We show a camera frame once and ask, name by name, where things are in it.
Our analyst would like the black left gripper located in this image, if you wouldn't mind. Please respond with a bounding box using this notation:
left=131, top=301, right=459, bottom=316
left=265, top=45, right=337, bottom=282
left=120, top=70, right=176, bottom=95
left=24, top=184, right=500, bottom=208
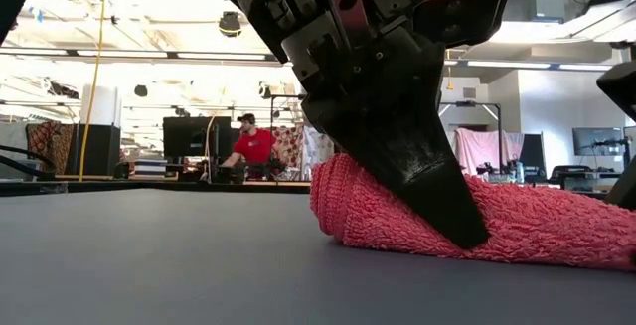
left=213, top=0, right=516, bottom=95

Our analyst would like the pink terry towel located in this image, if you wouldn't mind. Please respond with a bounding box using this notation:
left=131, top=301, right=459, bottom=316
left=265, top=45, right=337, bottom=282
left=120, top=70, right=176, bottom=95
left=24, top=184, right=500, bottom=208
left=309, top=153, right=636, bottom=273

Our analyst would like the black computer monitor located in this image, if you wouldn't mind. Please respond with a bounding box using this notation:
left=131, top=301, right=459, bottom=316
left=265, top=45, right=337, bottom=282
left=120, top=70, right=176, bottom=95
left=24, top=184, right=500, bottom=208
left=571, top=126, right=625, bottom=157

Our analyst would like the white patterned cloth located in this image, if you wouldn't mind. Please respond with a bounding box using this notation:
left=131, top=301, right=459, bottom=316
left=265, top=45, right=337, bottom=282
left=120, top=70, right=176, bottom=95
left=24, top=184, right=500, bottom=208
left=301, top=125, right=337, bottom=167

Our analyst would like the pink draped cloth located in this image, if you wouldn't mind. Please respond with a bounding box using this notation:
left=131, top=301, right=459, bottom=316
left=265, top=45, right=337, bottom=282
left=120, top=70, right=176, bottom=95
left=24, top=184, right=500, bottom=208
left=454, top=126, right=526, bottom=177

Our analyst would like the floral patterned cloth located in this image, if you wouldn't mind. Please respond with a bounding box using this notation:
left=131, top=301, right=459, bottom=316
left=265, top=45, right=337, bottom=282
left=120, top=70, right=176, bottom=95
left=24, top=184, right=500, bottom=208
left=270, top=124, right=305, bottom=182

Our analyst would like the person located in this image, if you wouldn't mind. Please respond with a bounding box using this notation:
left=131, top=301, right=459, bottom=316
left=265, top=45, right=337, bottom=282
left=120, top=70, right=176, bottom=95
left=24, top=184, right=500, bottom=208
left=221, top=112, right=285, bottom=183

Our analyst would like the large black monitor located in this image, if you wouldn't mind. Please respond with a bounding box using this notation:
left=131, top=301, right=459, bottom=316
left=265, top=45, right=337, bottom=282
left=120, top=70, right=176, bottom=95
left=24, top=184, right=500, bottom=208
left=162, top=115, right=233, bottom=158

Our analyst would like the stack of books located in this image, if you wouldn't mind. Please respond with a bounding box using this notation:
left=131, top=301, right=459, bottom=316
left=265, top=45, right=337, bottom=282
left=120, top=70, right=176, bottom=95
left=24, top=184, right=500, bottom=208
left=128, top=158, right=169, bottom=181

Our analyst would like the white column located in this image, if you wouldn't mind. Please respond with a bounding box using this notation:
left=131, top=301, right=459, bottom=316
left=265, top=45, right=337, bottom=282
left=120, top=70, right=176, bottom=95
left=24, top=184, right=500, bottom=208
left=79, top=83, right=123, bottom=127

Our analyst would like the black box cabinet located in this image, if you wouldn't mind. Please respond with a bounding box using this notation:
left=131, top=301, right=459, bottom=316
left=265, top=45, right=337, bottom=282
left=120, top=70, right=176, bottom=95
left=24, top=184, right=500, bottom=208
left=74, top=123, right=122, bottom=177

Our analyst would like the red patterned cloth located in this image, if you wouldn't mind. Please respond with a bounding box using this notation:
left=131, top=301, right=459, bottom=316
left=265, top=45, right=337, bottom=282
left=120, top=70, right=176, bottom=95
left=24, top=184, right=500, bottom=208
left=25, top=120, right=76, bottom=176

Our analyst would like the black station frame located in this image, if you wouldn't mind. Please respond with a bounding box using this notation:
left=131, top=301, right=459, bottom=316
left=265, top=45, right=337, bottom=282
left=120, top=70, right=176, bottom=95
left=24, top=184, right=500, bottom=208
left=439, top=99, right=503, bottom=177

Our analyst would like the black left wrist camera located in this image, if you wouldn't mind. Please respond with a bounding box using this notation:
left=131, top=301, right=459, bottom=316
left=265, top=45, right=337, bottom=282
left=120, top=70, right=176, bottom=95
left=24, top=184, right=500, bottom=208
left=412, top=0, right=516, bottom=49

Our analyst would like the yellow hanging cord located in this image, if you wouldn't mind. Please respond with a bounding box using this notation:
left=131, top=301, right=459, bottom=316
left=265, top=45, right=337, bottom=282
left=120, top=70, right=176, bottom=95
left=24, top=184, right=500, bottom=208
left=78, top=0, right=110, bottom=183

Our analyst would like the black cable loop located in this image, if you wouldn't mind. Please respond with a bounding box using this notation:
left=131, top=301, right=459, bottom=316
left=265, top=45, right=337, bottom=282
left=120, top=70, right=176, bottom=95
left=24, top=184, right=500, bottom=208
left=0, top=144, right=56, bottom=182

